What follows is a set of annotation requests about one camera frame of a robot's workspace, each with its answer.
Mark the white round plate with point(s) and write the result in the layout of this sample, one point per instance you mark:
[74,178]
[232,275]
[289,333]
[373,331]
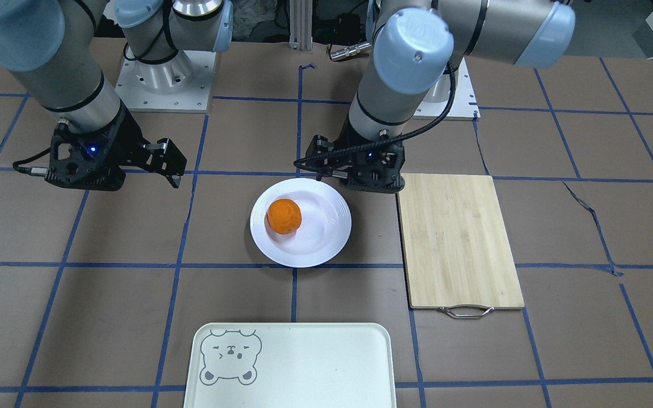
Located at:
[324,231]

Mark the aluminium frame post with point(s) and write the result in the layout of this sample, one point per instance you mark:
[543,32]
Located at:
[300,22]

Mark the cream bear tray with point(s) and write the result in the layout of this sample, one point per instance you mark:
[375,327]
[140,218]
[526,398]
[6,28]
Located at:
[322,364]

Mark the bamboo cutting board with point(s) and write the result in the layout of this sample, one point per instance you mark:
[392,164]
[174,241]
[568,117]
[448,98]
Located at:
[456,250]

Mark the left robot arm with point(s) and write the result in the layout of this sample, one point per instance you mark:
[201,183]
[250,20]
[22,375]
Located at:
[415,45]

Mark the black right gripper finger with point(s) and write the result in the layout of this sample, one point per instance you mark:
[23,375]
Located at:
[164,158]

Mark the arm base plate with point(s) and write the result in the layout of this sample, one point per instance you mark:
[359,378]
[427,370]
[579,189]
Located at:
[182,85]
[464,108]

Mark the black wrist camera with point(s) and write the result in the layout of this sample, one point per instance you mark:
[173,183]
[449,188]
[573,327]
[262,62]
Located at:
[318,145]

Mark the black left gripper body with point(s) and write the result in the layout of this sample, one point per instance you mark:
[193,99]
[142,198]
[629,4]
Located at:
[323,155]

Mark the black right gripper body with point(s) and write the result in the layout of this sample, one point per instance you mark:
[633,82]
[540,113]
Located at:
[126,141]

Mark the orange fruit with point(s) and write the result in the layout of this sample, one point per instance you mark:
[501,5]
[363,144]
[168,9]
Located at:
[284,216]

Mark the silver cylindrical connector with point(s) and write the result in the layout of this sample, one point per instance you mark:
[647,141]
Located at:
[348,52]

